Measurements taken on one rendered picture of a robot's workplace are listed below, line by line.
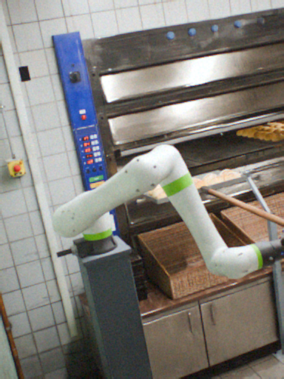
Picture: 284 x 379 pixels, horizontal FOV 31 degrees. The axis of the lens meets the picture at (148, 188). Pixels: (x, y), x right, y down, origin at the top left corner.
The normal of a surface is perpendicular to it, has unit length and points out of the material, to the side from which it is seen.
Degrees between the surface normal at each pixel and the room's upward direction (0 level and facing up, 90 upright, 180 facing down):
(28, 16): 90
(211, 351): 90
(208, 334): 90
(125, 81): 69
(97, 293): 90
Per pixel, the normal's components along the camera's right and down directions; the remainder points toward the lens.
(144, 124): 0.26, -0.16
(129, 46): 0.33, 0.18
